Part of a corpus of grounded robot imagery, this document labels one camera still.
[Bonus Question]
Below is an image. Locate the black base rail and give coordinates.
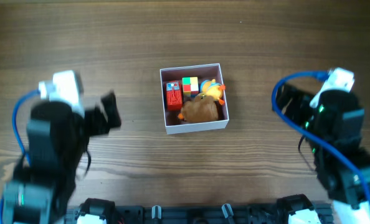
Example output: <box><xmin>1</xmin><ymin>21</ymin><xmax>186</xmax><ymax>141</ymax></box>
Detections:
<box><xmin>65</xmin><ymin>202</ymin><xmax>334</xmax><ymax>224</ymax></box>

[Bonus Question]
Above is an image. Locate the yellow rubber duck toy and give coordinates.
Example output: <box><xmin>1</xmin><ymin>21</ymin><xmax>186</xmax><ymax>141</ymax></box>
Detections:
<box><xmin>200</xmin><ymin>79</ymin><xmax>226</xmax><ymax>105</ymax></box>

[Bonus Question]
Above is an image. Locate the multicoloured puzzle cube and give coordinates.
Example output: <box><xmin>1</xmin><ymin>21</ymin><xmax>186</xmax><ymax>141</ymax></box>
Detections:
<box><xmin>182</xmin><ymin>77</ymin><xmax>199</xmax><ymax>97</ymax></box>

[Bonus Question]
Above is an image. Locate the white box with pink interior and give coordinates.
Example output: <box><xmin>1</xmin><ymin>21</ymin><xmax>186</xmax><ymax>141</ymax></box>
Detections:
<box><xmin>160</xmin><ymin>63</ymin><xmax>229</xmax><ymax>134</ymax></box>

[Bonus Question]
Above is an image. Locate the right blue cable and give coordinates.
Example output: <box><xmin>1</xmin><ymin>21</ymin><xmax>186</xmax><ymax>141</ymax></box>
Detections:
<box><xmin>270</xmin><ymin>70</ymin><xmax>370</xmax><ymax>224</ymax></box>

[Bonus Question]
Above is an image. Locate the red toy car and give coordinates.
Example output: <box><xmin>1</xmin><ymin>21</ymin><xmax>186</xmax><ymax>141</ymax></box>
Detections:
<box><xmin>166</xmin><ymin>81</ymin><xmax>183</xmax><ymax>111</ymax></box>

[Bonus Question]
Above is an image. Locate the blue cable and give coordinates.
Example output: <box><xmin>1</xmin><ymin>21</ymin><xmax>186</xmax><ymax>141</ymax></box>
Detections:
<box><xmin>270</xmin><ymin>70</ymin><xmax>370</xmax><ymax>224</ymax></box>
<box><xmin>0</xmin><ymin>89</ymin><xmax>42</xmax><ymax>224</ymax></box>

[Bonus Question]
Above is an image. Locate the left blue cable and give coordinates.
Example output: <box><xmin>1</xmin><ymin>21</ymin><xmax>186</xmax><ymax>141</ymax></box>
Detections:
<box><xmin>0</xmin><ymin>89</ymin><xmax>42</xmax><ymax>224</ymax></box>

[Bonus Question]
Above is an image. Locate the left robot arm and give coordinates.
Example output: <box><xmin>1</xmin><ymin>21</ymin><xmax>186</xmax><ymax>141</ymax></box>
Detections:
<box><xmin>0</xmin><ymin>91</ymin><xmax>121</xmax><ymax>223</ymax></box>

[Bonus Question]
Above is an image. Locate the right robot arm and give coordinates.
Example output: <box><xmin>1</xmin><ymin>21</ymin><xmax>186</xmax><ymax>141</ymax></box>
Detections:
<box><xmin>272</xmin><ymin>83</ymin><xmax>370</xmax><ymax>223</ymax></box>

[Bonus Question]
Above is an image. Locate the brown plush toy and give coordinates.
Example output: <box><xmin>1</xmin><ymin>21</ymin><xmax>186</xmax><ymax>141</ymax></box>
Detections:
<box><xmin>178</xmin><ymin>94</ymin><xmax>219</xmax><ymax>123</ymax></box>

